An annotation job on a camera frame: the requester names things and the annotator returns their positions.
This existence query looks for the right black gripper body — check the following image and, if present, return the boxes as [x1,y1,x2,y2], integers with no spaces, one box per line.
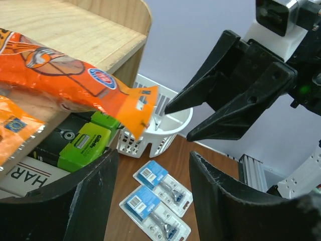
[233,40,297,121]

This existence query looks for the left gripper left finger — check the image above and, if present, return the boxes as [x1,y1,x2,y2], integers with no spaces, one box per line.
[1,149,119,240]

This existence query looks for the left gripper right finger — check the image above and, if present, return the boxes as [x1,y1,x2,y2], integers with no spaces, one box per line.
[189,151,320,240]

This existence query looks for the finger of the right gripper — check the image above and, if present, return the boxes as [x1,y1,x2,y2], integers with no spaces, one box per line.
[187,62,297,141]
[165,30,242,114]

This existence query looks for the white Harry's razor box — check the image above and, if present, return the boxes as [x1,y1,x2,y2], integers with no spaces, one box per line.
[1,157,70,199]

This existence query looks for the blue razor blister pack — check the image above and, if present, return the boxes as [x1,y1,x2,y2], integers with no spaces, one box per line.
[133,160,193,217]
[119,185,191,241]

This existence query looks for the black green razor box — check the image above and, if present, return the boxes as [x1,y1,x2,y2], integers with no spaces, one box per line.
[28,111,120,173]

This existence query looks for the orange razor bag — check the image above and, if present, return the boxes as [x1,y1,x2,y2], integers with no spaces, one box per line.
[1,96,46,172]
[1,29,158,139]

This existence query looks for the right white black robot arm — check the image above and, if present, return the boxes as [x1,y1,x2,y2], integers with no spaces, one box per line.
[165,1,320,197]

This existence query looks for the wooden two-tier shelf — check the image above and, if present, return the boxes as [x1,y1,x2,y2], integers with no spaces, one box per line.
[0,0,153,126]

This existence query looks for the white plastic laundry basket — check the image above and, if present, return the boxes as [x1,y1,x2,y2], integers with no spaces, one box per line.
[117,74,193,158]

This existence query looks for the aluminium rail frame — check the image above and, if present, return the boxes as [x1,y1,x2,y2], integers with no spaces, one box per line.
[225,154,268,192]

